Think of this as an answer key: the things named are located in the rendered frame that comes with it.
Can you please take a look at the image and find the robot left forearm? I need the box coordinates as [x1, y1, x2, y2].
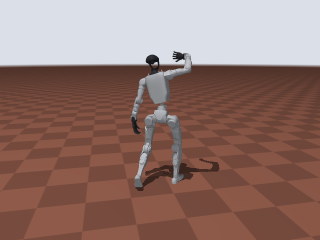
[130, 97, 140, 120]

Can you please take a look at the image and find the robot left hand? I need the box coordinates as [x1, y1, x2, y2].
[131, 116, 141, 134]

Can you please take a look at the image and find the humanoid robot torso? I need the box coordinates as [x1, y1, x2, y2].
[145, 69, 170, 124]

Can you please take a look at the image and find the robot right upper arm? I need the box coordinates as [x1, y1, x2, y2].
[163, 66, 192, 80]

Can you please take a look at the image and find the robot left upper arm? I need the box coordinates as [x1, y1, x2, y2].
[135, 78, 147, 104]

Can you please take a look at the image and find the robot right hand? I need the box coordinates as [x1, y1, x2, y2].
[173, 51, 188, 62]

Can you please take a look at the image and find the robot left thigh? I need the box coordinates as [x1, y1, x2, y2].
[144, 114, 156, 154]

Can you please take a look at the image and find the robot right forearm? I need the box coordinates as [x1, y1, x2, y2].
[184, 54, 192, 69]

